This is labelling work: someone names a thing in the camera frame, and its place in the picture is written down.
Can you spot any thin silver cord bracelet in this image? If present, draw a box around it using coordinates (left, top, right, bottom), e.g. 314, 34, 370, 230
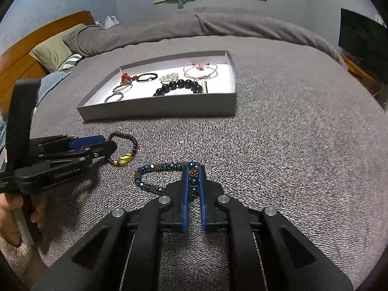
112, 82, 134, 95

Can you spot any black cord bracelet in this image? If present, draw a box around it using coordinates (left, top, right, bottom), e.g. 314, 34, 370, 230
136, 72, 159, 83

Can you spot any grey bed cover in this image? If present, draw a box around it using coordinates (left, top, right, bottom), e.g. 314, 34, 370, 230
32, 36, 387, 287

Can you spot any grey shallow jewelry tray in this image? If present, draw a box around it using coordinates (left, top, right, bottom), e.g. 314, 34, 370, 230
77, 50, 237, 121

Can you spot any grey folded duvet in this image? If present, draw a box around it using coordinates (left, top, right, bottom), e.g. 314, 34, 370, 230
63, 7, 346, 67

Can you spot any light blue blanket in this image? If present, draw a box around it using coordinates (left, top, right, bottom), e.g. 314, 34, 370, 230
1, 70, 72, 150

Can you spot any dark red bead bracelet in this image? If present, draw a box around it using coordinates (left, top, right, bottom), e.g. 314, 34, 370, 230
106, 131, 139, 168

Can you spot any striped grey white pillow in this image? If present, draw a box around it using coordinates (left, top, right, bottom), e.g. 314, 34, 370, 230
58, 53, 83, 71

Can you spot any black tv screen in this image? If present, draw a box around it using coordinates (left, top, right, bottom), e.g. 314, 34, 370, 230
338, 8, 387, 85

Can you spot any person's left hand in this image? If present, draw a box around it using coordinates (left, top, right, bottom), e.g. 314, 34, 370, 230
0, 192, 49, 248

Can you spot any white pearl bracelet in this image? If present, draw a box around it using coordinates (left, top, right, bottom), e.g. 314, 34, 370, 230
159, 72, 179, 86

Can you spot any pink cord bracelet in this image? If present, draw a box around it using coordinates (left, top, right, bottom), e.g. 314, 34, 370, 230
182, 62, 220, 82

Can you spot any large silver wire bangle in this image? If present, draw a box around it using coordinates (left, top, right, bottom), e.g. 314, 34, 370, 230
105, 92, 124, 103

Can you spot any red and gold bead bracelet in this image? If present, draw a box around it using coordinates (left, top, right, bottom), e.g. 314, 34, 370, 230
120, 72, 139, 86

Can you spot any large black bead bracelet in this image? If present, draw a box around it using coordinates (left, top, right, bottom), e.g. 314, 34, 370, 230
153, 78, 204, 98

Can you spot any white plastic bag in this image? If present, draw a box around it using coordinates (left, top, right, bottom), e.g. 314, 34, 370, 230
95, 16, 120, 29

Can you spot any wooden headboard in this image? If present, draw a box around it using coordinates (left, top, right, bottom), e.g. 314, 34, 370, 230
0, 10, 97, 116

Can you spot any wooden tv stand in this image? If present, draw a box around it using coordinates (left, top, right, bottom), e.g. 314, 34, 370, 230
341, 54, 382, 97

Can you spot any olive green pillow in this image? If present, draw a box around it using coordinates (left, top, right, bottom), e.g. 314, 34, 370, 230
29, 24, 86, 72

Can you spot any blue bronze bead bracelet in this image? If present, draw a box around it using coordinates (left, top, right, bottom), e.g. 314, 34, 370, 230
133, 162, 203, 198

